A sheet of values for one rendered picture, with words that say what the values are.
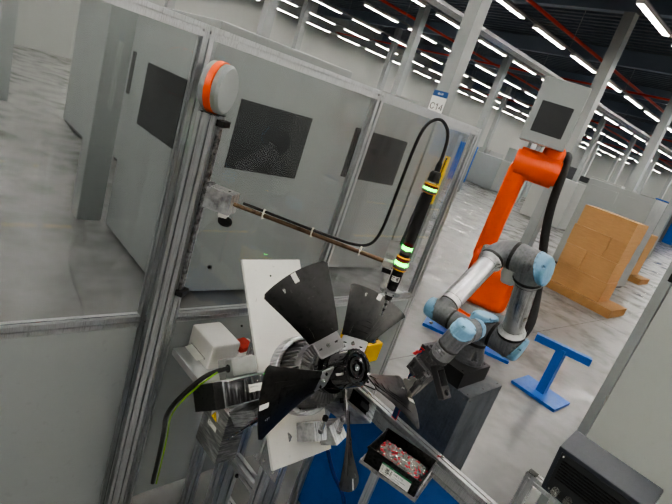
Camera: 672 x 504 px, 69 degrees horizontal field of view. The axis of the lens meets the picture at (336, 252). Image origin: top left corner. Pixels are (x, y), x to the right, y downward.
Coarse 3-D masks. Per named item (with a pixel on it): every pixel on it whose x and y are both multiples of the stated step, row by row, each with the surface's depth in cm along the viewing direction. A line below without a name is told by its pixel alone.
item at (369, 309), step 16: (352, 288) 180; (368, 288) 182; (352, 304) 176; (368, 304) 177; (352, 320) 171; (368, 320) 171; (384, 320) 173; (400, 320) 177; (352, 336) 166; (368, 336) 166
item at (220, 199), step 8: (208, 184) 159; (216, 184) 164; (208, 192) 158; (216, 192) 158; (224, 192) 157; (232, 192) 160; (208, 200) 159; (216, 200) 158; (224, 200) 158; (232, 200) 158; (208, 208) 159; (216, 208) 159; (224, 208) 158; (232, 208) 161
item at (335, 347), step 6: (330, 336) 156; (336, 336) 156; (318, 342) 156; (324, 342) 156; (330, 342) 156; (336, 342) 156; (342, 342) 156; (318, 348) 157; (324, 348) 157; (330, 348) 157; (336, 348) 157; (342, 348) 157; (318, 354) 157; (324, 354) 157; (330, 354) 157
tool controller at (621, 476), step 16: (576, 432) 153; (560, 448) 148; (576, 448) 147; (592, 448) 148; (560, 464) 149; (576, 464) 144; (592, 464) 143; (608, 464) 143; (624, 464) 144; (544, 480) 155; (560, 480) 150; (576, 480) 146; (592, 480) 142; (608, 480) 138; (624, 480) 139; (640, 480) 140; (560, 496) 151; (576, 496) 147; (592, 496) 143; (608, 496) 139; (624, 496) 136; (640, 496) 135; (656, 496) 135
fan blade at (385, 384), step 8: (376, 376) 172; (384, 376) 177; (392, 376) 181; (376, 384) 163; (384, 384) 170; (392, 384) 175; (400, 384) 179; (384, 392) 163; (392, 392) 168; (400, 392) 173; (392, 400) 163; (400, 400) 168; (408, 400) 174; (400, 408) 164; (408, 408) 169; (408, 416) 165; (416, 416) 170; (416, 424) 167
